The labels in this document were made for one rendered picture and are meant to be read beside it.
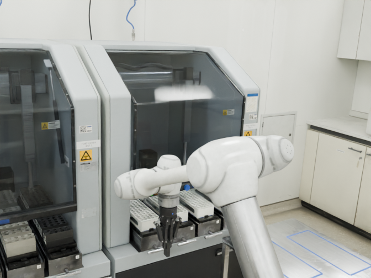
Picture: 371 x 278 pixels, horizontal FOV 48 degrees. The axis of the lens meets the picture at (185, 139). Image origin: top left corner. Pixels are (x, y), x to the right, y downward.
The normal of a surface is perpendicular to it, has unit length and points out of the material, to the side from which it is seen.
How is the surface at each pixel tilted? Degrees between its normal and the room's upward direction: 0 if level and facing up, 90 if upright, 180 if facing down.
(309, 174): 90
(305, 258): 0
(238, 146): 37
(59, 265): 90
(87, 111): 90
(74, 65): 30
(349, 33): 90
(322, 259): 0
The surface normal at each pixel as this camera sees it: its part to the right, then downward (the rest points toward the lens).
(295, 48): 0.52, 0.25
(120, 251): 0.04, -0.96
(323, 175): -0.86, 0.10
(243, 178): 0.44, -0.24
